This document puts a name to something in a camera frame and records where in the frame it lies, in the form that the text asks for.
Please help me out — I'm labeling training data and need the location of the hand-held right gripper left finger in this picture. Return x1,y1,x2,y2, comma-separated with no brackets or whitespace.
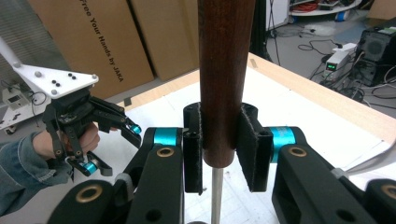
153,101,204,194

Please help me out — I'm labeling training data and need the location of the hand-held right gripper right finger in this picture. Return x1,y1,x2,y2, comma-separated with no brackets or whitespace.
235,103,297,193

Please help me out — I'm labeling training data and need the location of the steel ladle with wooden handle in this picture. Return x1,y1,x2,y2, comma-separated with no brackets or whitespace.
187,0,257,224

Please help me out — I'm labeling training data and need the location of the white wheeled cabinet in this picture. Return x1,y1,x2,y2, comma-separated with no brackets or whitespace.
0,74,49,135

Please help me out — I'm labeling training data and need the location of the printed cardboard sheet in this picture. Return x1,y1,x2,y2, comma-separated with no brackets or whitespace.
27,0,155,101

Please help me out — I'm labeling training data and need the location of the white grid mat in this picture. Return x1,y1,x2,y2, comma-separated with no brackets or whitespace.
0,66,396,224

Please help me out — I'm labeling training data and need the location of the plain cardboard sheet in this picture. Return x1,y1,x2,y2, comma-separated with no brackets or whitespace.
129,0,200,82

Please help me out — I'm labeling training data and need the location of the white power supply box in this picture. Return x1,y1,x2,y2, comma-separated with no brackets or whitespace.
323,50,350,80

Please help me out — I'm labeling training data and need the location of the white power strip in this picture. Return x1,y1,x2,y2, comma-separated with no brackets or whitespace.
331,42,358,54

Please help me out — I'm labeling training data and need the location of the black computer tower green label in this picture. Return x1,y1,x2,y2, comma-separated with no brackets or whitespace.
354,26,396,87

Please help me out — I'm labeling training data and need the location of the white round table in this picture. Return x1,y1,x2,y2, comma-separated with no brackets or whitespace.
289,0,362,17

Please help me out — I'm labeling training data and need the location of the black floor cable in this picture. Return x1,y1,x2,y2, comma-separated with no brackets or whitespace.
297,38,344,53

